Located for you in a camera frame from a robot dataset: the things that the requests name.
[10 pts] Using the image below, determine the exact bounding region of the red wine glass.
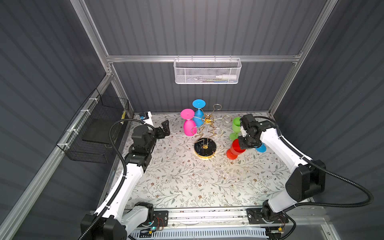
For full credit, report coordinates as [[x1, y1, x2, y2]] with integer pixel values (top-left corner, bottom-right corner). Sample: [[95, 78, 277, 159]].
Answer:
[[226, 139, 246, 160]]

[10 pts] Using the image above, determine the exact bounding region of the floral table mat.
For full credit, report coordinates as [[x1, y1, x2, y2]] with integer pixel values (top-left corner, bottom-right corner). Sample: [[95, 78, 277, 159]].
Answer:
[[126, 112, 291, 209]]

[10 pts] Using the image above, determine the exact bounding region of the white mesh wall basket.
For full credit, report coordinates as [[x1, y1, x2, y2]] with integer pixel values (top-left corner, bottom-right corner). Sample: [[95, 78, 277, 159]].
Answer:
[[173, 57, 242, 85]]

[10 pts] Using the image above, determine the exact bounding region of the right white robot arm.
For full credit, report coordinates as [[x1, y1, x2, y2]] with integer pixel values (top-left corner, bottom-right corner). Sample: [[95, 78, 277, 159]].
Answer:
[[238, 114, 326, 223]]

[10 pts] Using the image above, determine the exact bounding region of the white marker in basket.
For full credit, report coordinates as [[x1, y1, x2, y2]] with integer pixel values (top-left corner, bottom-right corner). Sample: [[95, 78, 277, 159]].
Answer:
[[216, 75, 238, 82]]

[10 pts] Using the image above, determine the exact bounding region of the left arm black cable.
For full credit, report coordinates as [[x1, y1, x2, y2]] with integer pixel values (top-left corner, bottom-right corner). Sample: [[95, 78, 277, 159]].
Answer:
[[77, 118, 157, 240]]

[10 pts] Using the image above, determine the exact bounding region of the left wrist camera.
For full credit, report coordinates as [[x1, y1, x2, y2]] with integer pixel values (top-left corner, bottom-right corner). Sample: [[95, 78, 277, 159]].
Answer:
[[139, 112, 154, 129]]

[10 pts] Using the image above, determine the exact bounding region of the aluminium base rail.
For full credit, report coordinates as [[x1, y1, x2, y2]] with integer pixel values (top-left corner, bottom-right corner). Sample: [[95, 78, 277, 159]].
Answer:
[[80, 205, 325, 240]]

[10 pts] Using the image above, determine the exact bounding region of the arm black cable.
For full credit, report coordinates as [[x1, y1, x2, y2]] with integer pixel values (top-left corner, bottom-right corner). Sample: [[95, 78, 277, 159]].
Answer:
[[77, 118, 157, 240], [254, 115, 375, 240]]

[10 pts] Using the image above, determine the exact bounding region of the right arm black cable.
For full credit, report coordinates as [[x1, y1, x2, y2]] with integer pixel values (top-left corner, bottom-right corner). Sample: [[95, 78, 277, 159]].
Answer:
[[254, 115, 375, 240]]

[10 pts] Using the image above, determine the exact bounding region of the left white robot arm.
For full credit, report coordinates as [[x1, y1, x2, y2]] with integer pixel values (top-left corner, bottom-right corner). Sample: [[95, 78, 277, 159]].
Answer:
[[79, 120, 171, 240]]

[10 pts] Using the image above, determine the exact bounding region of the blue wine glass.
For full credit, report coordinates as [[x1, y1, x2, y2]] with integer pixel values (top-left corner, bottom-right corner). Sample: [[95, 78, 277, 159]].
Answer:
[[192, 99, 206, 127], [255, 144, 267, 153]]

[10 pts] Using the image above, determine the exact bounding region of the green wine glass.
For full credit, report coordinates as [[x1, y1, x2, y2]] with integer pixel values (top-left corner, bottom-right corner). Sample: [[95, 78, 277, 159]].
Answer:
[[230, 117, 241, 141]]

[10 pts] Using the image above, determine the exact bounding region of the pink wine glass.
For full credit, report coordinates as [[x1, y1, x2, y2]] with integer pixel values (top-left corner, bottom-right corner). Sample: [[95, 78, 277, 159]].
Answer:
[[181, 109, 197, 137]]

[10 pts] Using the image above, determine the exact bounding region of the black wire wall basket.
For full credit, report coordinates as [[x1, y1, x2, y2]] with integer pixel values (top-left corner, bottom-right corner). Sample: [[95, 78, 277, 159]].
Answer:
[[57, 91, 130, 164]]

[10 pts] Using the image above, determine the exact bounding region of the gold wire glass rack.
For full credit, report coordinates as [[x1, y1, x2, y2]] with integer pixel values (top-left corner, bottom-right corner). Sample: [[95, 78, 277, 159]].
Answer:
[[191, 104, 233, 160]]

